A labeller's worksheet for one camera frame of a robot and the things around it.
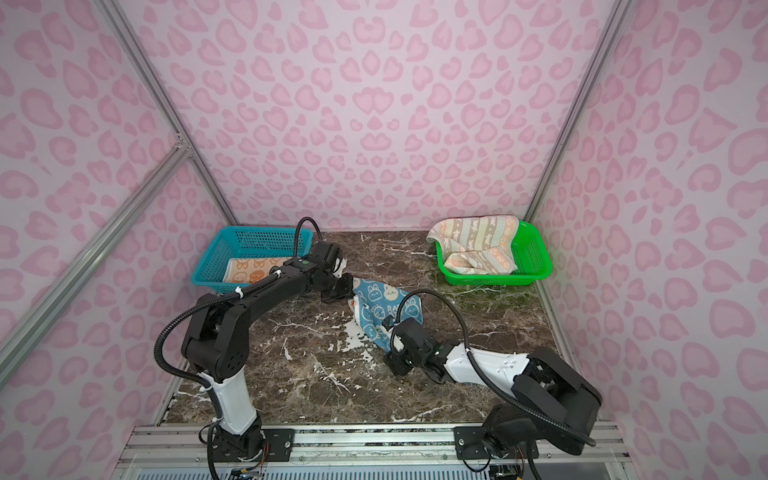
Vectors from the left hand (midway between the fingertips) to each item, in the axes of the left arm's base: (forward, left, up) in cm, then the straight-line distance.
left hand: (358, 289), depth 92 cm
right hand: (-17, -11, -6) cm, 21 cm away
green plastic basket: (+14, -60, -5) cm, 62 cm away
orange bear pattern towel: (+13, +39, -6) cm, 42 cm away
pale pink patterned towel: (+24, -43, -8) cm, 50 cm away
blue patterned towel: (0, -5, -7) cm, 9 cm away
